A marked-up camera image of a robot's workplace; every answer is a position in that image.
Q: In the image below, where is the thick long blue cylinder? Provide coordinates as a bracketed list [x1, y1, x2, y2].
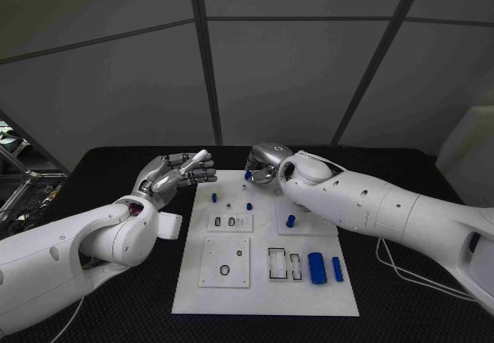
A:
[306, 252, 329, 285]

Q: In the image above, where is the white cable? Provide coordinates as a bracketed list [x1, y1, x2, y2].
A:
[375, 237, 477, 303]
[48, 296, 84, 343]
[295, 150, 348, 172]

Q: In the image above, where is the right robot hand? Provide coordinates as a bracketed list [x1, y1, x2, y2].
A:
[243, 142, 295, 185]

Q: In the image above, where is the white task board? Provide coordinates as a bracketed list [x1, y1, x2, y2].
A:
[171, 169, 361, 317]

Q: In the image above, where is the thin long blue cylinder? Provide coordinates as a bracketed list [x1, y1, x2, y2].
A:
[331, 256, 344, 283]

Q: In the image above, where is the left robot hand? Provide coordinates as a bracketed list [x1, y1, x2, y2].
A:
[130, 149, 217, 212]

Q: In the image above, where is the metal equipment rack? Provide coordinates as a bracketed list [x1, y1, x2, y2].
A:
[0, 119, 67, 239]

